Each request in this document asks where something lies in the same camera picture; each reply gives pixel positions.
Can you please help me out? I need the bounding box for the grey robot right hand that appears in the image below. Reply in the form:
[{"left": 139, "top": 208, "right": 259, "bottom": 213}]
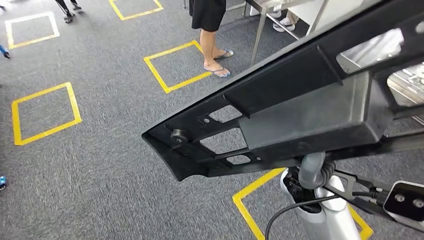
[{"left": 298, "top": 151, "right": 337, "bottom": 190}]

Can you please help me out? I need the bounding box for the black plastic frame part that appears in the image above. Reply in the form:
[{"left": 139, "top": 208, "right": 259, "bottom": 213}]
[{"left": 141, "top": 0, "right": 424, "bottom": 182}]

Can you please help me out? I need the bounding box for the yellow floor tape square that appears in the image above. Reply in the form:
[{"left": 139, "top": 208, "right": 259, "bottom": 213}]
[
  {"left": 231, "top": 167, "right": 375, "bottom": 240},
  {"left": 143, "top": 40, "right": 213, "bottom": 95}
]

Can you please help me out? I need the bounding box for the stamped grey metal panel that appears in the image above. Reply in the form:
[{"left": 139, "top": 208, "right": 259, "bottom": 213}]
[{"left": 336, "top": 28, "right": 424, "bottom": 108}]

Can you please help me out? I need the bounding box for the person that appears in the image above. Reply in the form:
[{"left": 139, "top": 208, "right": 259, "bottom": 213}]
[
  {"left": 54, "top": 0, "right": 83, "bottom": 24},
  {"left": 269, "top": 9, "right": 301, "bottom": 33},
  {"left": 188, "top": 0, "right": 235, "bottom": 79}
]

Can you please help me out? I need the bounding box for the white cabinet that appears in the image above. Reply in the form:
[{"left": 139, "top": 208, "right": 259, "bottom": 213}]
[{"left": 288, "top": 0, "right": 382, "bottom": 34}]

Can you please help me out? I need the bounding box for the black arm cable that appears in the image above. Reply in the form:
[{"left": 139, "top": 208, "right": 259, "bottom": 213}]
[{"left": 264, "top": 193, "right": 379, "bottom": 240}]

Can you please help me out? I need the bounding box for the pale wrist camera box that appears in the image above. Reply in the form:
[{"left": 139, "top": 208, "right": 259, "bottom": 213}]
[{"left": 326, "top": 170, "right": 424, "bottom": 233}]

